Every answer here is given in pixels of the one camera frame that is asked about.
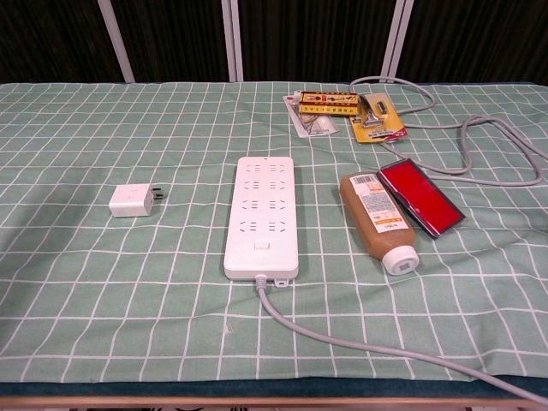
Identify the white plug adapter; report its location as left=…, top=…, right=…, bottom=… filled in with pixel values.
left=109, top=182, right=166, bottom=218

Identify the white power strip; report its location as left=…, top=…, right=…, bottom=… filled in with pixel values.
left=223, top=156, right=300, bottom=289

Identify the clear white blister pack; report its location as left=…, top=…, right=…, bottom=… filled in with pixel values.
left=283, top=92, right=342, bottom=138

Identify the yellow red printed box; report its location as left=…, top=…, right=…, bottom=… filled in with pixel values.
left=298, top=90, right=360, bottom=116

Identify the brown sauce bottle white cap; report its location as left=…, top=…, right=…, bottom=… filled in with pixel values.
left=339, top=171, right=420, bottom=276

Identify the yellow razor blister pack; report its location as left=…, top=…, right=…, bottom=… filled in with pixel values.
left=348, top=92, right=410, bottom=145

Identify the red black rectangular case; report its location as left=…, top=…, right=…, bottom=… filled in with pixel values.
left=376, top=158, right=467, bottom=240

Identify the green white checked tablecloth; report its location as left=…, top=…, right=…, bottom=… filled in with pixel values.
left=0, top=80, right=548, bottom=384

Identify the grey power strip cable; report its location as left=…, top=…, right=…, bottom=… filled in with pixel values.
left=254, top=76, right=548, bottom=406

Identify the white partition frame post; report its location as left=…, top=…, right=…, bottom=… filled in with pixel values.
left=221, top=0, right=244, bottom=82
left=97, top=0, right=136, bottom=83
left=382, top=0, right=415, bottom=80

